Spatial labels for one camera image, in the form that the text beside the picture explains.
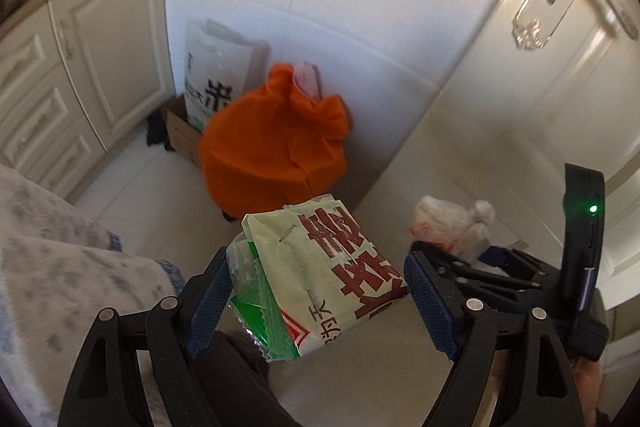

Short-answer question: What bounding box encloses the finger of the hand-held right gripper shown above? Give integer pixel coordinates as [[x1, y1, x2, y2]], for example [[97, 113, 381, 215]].
[[411, 241, 546, 305], [484, 247, 558, 280]]

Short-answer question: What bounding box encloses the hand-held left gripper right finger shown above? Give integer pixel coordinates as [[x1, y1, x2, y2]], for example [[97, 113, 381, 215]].
[[402, 252, 586, 427]]

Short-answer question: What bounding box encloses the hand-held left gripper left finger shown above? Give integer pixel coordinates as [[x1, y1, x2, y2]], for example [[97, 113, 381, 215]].
[[57, 246, 236, 427]]

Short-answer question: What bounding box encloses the green plastic wrapper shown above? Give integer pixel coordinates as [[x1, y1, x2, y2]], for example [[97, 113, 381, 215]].
[[226, 234, 301, 363]]

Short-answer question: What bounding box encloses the pale green paper packet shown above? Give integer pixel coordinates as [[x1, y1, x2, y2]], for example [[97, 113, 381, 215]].
[[241, 193, 408, 358]]

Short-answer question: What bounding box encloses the orange bag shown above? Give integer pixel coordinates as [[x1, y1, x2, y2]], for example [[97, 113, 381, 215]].
[[197, 63, 351, 220]]

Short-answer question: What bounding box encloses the person's right forearm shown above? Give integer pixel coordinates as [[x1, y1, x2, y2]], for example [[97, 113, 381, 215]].
[[570, 357, 608, 427]]

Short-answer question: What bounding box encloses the white plastic bag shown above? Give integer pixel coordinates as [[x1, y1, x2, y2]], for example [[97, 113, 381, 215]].
[[410, 196, 496, 263]]

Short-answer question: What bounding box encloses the white door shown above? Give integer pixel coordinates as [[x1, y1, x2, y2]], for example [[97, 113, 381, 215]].
[[350, 0, 640, 358]]

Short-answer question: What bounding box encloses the fluffy white blue table cover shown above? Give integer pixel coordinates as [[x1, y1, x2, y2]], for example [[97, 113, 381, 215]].
[[0, 164, 181, 427]]

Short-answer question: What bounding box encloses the cardboard box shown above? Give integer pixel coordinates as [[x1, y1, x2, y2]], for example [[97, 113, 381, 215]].
[[164, 96, 211, 168]]

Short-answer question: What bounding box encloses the black cloth heap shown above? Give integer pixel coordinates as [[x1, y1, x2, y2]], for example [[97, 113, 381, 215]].
[[146, 107, 173, 152]]

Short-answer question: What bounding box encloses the cream cabinet drawer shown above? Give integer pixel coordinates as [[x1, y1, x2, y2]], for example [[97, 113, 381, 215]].
[[25, 122, 106, 202], [0, 72, 81, 158], [0, 7, 61, 102]]

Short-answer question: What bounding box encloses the white printed sack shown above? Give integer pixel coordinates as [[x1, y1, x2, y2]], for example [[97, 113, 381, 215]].
[[185, 19, 271, 132]]

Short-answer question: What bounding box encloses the pink plastic bag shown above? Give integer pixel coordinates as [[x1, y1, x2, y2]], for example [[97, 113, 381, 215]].
[[292, 62, 323, 100]]

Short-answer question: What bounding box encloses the cream cabinet door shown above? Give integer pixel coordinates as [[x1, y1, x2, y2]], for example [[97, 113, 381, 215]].
[[47, 0, 173, 152]]

